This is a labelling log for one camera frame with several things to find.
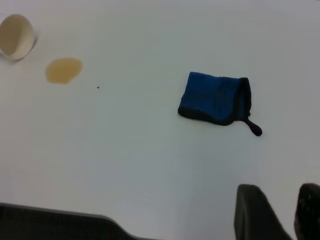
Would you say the blue cloth with black trim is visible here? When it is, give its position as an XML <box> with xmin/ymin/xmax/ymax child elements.
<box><xmin>177</xmin><ymin>71</ymin><xmax>263</xmax><ymax>137</ymax></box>

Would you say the light brown coffee spill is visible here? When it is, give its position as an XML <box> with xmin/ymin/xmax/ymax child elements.
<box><xmin>44</xmin><ymin>57</ymin><xmax>83</xmax><ymax>85</ymax></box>

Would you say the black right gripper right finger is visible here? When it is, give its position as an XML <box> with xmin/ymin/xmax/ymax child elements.
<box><xmin>293</xmin><ymin>182</ymin><xmax>320</xmax><ymax>240</ymax></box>

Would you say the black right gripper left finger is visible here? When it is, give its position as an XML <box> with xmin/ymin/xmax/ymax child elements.
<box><xmin>233</xmin><ymin>183</ymin><xmax>295</xmax><ymax>240</ymax></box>

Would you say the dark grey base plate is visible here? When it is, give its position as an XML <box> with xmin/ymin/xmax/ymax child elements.
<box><xmin>0</xmin><ymin>201</ymin><xmax>156</xmax><ymax>240</ymax></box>

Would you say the white paper coffee cup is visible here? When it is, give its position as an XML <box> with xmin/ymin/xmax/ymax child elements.
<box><xmin>0</xmin><ymin>13</ymin><xmax>35</xmax><ymax>61</ymax></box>

